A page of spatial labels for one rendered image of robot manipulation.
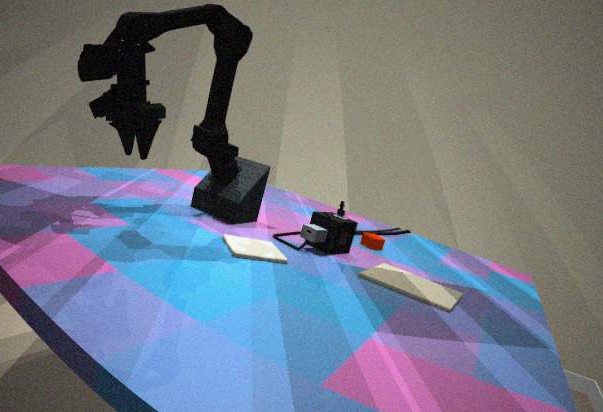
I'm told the black cable with white plug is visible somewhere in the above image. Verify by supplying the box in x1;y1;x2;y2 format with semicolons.
273;224;401;251

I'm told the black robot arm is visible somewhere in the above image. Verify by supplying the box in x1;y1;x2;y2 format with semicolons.
77;4;253;184

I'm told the orange-red rectangular block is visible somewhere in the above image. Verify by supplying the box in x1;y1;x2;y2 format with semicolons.
360;233;385;250

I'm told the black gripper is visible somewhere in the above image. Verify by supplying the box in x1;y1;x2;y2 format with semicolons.
105;75;166;160

